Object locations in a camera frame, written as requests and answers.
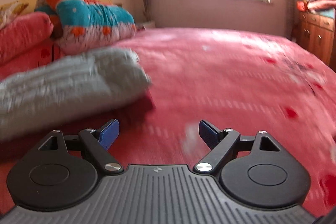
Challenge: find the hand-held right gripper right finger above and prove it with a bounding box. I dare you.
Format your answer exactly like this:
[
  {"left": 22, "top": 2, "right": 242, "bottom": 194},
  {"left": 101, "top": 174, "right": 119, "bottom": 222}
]
[{"left": 193, "top": 120, "right": 282, "bottom": 173}]

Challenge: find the pink printed bed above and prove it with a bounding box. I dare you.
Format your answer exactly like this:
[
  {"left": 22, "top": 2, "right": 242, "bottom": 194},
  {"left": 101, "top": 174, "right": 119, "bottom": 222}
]
[{"left": 0, "top": 27, "right": 336, "bottom": 214}]

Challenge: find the white bedside cabinet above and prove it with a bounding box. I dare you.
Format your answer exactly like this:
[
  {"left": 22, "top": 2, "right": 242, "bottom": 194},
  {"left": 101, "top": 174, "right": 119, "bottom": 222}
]
[{"left": 136, "top": 20, "right": 155, "bottom": 29}]

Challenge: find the grey down jacket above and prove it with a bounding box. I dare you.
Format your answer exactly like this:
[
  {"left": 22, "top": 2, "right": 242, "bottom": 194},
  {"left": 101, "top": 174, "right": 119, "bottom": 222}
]
[{"left": 0, "top": 47, "right": 153, "bottom": 142}]

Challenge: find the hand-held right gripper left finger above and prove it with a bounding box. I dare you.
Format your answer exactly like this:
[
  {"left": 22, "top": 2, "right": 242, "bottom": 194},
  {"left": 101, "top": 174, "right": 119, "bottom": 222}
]
[{"left": 38, "top": 119, "right": 124, "bottom": 173}]

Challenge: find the wooden cabinet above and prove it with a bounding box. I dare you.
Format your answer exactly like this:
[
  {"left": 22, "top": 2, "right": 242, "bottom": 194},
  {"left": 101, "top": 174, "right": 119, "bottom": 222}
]
[{"left": 298, "top": 10, "right": 336, "bottom": 65}]

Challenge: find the teal orange printed quilt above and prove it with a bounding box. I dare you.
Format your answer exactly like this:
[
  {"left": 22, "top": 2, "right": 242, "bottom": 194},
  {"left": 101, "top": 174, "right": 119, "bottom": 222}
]
[{"left": 35, "top": 0, "right": 137, "bottom": 55}]

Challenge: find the red pillow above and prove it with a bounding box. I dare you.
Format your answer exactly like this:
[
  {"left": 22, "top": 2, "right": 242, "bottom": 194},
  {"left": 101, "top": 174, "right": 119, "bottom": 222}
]
[{"left": 0, "top": 12, "right": 54, "bottom": 65}]

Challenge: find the yellow printed pillow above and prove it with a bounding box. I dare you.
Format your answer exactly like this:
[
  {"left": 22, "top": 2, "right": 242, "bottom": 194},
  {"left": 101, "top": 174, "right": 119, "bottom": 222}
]
[{"left": 0, "top": 0, "right": 112, "bottom": 25}]

